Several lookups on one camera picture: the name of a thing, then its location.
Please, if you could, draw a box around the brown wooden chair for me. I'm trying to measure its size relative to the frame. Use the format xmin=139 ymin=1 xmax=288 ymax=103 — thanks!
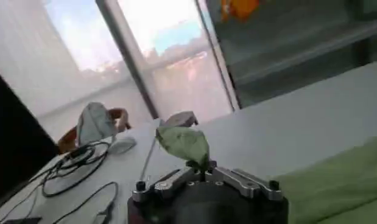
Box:
xmin=57 ymin=107 xmax=132 ymax=155

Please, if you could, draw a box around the grey shelf rack with clothes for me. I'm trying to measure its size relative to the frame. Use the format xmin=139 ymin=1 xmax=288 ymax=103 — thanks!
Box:
xmin=205 ymin=0 xmax=377 ymax=108

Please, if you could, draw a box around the white computer mouse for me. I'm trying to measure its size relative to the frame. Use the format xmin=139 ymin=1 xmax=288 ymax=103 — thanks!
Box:
xmin=108 ymin=136 xmax=137 ymax=155

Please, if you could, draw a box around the dark grey laptop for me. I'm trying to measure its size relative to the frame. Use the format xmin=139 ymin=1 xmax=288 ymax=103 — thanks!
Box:
xmin=3 ymin=216 xmax=43 ymax=224

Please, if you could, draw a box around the black monitor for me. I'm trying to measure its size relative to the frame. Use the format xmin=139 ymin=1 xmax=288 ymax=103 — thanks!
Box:
xmin=0 ymin=68 xmax=60 ymax=211

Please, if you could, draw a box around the black cable coil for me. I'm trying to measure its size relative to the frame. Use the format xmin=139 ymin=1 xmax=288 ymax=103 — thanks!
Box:
xmin=29 ymin=141 xmax=111 ymax=198

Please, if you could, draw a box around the dark window frame post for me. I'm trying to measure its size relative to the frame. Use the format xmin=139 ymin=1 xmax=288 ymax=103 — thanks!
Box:
xmin=94 ymin=0 xmax=160 ymax=120

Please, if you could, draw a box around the green shirt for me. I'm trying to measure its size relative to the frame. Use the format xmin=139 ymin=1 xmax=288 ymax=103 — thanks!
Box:
xmin=155 ymin=125 xmax=377 ymax=224

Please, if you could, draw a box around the grey backpack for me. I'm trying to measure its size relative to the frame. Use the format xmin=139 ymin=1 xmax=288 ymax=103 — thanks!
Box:
xmin=76 ymin=102 xmax=118 ymax=147

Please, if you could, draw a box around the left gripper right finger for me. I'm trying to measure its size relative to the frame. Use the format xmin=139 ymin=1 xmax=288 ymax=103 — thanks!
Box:
xmin=205 ymin=160 xmax=284 ymax=201

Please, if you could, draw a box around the grey round stool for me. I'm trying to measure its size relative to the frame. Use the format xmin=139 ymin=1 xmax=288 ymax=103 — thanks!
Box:
xmin=161 ymin=110 xmax=199 ymax=128

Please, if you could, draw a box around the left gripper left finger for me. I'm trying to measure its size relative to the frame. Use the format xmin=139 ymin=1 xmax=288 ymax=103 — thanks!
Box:
xmin=132 ymin=160 xmax=205 ymax=203

